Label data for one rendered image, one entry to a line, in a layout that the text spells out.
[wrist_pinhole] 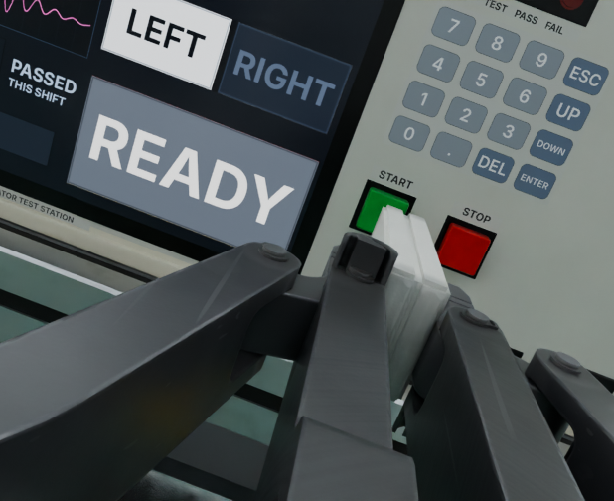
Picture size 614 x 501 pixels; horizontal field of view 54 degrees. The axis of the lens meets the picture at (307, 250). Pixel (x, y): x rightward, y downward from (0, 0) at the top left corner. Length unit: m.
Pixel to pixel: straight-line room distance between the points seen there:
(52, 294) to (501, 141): 0.20
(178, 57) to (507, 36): 0.13
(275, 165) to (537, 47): 0.12
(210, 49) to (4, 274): 0.13
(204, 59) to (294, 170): 0.06
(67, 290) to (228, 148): 0.09
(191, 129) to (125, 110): 0.03
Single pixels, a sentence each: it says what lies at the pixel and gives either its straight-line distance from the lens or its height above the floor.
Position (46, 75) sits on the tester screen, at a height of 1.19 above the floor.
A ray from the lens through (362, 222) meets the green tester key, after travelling 0.26.
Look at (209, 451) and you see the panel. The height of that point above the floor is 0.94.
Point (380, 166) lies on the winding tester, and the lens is 0.26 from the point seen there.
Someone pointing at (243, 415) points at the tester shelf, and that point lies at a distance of 0.28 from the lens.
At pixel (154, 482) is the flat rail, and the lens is 0.30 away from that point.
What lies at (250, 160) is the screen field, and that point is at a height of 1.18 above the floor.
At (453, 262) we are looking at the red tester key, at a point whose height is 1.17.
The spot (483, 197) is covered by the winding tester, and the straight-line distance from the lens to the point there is 0.27.
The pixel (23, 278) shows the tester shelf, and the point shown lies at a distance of 0.29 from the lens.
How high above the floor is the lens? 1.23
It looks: 17 degrees down
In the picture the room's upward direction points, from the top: 21 degrees clockwise
